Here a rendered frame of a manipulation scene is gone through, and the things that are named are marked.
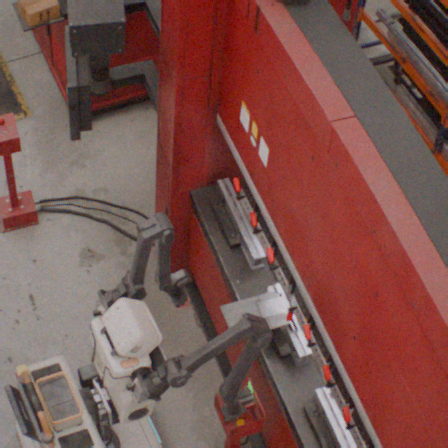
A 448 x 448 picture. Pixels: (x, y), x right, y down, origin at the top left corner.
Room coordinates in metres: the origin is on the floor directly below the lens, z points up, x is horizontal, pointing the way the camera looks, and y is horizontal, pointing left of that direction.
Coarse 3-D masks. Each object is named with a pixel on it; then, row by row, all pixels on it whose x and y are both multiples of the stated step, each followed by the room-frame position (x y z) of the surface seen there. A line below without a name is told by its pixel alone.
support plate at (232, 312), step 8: (256, 296) 2.26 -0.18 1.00; (264, 296) 2.27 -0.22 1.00; (272, 296) 2.27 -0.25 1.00; (232, 304) 2.21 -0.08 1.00; (240, 304) 2.21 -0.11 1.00; (248, 304) 2.22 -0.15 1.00; (224, 312) 2.16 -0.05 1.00; (232, 312) 2.17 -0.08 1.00; (240, 312) 2.17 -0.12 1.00; (248, 312) 2.18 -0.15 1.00; (256, 312) 2.18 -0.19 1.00; (232, 320) 2.12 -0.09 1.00; (272, 320) 2.15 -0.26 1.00; (280, 320) 2.15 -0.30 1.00
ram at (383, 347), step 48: (240, 48) 2.83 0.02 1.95; (240, 96) 2.78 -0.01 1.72; (288, 96) 2.42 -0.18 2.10; (240, 144) 2.73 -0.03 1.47; (288, 144) 2.36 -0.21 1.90; (288, 192) 2.31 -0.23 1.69; (336, 192) 2.03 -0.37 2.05; (288, 240) 2.24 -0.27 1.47; (336, 240) 1.96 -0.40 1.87; (336, 288) 1.89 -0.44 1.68; (384, 288) 1.67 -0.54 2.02; (336, 336) 1.81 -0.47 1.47; (384, 336) 1.59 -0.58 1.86; (384, 384) 1.50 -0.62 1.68; (432, 384) 1.33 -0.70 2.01; (384, 432) 1.41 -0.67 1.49; (432, 432) 1.24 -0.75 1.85
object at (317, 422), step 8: (304, 408) 1.78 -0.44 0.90; (312, 408) 1.78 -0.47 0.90; (312, 416) 1.74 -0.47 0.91; (320, 416) 1.74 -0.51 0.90; (312, 424) 1.70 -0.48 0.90; (320, 424) 1.70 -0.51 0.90; (320, 432) 1.66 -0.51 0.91; (328, 432) 1.66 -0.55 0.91; (320, 440) 1.62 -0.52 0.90; (328, 440) 1.62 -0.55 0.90
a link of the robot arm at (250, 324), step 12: (240, 324) 1.84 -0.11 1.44; (252, 324) 1.83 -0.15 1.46; (264, 324) 1.86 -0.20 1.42; (228, 336) 1.80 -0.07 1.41; (240, 336) 1.80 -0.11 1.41; (204, 348) 1.77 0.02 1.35; (216, 348) 1.76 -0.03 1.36; (168, 360) 1.74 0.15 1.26; (180, 360) 1.74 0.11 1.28; (192, 360) 1.73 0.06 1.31; (204, 360) 1.73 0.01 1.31; (180, 372) 1.68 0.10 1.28; (192, 372) 1.70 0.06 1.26; (180, 384) 1.66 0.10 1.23
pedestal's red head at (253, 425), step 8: (216, 400) 1.84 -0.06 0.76; (216, 408) 1.83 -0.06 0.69; (248, 408) 1.82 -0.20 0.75; (248, 416) 1.79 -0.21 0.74; (256, 416) 1.81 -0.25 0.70; (224, 424) 1.75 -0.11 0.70; (232, 424) 1.75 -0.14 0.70; (248, 424) 1.72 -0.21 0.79; (256, 424) 1.74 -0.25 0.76; (232, 432) 1.69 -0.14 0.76; (240, 432) 1.71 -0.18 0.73; (248, 432) 1.72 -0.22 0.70; (256, 432) 1.74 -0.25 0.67; (232, 440) 1.69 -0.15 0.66
